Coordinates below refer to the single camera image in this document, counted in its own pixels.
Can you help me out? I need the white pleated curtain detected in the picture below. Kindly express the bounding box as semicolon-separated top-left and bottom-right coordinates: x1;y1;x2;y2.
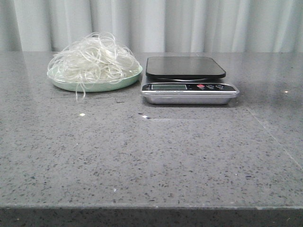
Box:
0;0;303;52

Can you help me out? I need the white vermicelli bundle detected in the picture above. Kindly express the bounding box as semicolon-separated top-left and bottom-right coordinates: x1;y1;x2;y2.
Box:
47;32;140;102

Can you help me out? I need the light green plastic plate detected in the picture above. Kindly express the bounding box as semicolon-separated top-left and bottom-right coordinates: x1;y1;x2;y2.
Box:
48;65;143;93

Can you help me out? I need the silver black kitchen scale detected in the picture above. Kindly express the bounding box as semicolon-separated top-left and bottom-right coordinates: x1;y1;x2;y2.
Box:
141;56;240;105

